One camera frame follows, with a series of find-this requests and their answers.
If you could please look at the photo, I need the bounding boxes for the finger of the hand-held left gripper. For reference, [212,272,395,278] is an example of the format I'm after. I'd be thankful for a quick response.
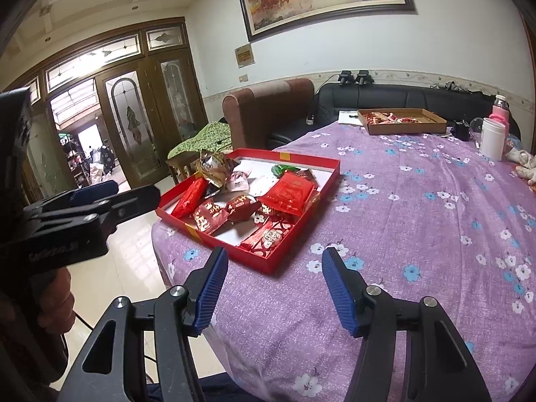
[24,180,121,218]
[84,184,162,236]

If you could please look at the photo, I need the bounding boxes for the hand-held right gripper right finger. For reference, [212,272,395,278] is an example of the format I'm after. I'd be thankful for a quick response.
[322,247,492,402]

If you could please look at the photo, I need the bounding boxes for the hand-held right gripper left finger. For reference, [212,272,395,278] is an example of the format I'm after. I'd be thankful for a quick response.
[56,246,229,402]

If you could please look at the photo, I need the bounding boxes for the long red snack packet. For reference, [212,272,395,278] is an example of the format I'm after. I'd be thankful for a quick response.
[171,177,210,219]

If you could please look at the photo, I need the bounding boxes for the red gift box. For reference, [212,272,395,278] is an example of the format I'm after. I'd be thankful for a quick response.
[155,148,341,276]

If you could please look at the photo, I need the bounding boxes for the dark red snack packet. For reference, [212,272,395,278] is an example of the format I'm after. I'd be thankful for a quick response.
[190,200,231,236]

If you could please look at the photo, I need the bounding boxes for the red heart-patterned snack packet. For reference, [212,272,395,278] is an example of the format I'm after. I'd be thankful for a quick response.
[240,215,294,259]

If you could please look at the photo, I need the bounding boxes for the gold brown snack packet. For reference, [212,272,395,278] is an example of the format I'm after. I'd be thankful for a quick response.
[196,149,230,187]

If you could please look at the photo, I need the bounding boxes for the red candy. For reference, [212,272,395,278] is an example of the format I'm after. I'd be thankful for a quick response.
[225,194,259,224]

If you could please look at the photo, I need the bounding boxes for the wide red snack packet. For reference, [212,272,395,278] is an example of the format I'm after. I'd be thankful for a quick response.
[258,172,317,215]

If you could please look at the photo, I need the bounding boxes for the person's left hand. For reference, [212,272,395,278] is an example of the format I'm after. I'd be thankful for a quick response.
[37,267,77,338]

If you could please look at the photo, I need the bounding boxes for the wooden stool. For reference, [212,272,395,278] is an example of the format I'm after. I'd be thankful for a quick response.
[165,150,202,186]

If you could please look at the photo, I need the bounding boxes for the wooden glass door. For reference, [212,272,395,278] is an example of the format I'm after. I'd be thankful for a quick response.
[0,16,209,204]

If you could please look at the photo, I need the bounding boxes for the green patterned cloth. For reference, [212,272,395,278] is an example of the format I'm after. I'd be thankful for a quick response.
[168,121,233,158]

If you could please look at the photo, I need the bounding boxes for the purple floral tablecloth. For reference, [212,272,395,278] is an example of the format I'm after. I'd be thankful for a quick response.
[151,121,536,402]

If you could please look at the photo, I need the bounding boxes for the brown armchair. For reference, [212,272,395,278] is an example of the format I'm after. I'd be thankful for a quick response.
[221,77,316,152]

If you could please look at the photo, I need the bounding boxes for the white paper sheet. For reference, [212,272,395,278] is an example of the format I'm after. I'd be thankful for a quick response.
[338,110,365,127]

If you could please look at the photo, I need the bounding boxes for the brown cardboard tray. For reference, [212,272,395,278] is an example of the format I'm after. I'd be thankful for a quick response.
[357,108,448,136]

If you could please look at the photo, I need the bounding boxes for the black leather sofa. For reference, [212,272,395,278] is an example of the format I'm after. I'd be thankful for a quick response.
[267,81,522,152]

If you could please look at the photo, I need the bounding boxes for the black devices on sofa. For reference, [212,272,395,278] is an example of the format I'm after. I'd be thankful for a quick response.
[338,69,374,89]

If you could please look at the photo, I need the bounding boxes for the white plastic jar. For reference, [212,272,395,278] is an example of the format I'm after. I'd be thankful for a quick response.
[479,118,506,162]

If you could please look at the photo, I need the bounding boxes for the white cloth gloves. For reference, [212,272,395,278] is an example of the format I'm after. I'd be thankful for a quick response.
[506,146,536,186]

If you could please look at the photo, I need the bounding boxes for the pink thermos bottle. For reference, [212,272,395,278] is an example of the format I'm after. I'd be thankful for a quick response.
[491,94,511,127]

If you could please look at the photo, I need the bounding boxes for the small gold wall plaque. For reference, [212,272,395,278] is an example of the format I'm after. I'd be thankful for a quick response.
[234,43,256,69]

